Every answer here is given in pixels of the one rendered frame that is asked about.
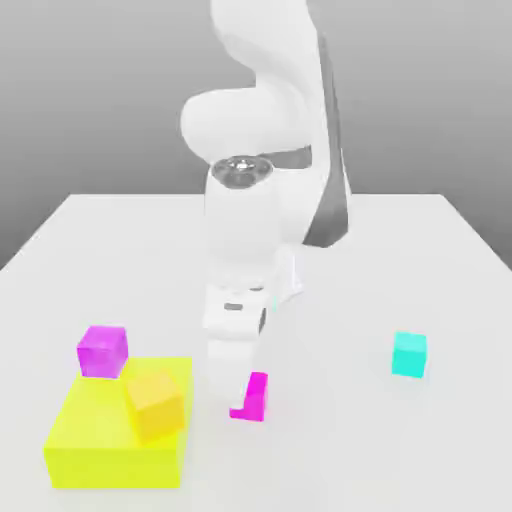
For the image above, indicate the small magenta cube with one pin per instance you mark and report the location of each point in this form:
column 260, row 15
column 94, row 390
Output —
column 256, row 400

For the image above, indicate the large yellow box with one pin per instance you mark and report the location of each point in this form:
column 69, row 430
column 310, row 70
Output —
column 96, row 448

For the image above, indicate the small orange cube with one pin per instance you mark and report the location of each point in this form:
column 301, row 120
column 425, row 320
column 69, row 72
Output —
column 158, row 408

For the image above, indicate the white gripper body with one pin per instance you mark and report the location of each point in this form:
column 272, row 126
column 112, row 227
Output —
column 230, row 364

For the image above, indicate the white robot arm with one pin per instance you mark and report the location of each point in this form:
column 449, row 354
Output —
column 240, row 224

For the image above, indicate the small purple cube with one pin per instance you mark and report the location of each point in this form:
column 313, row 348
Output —
column 102, row 352

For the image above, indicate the small cyan cube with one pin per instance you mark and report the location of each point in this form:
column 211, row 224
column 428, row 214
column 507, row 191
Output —
column 408, row 356

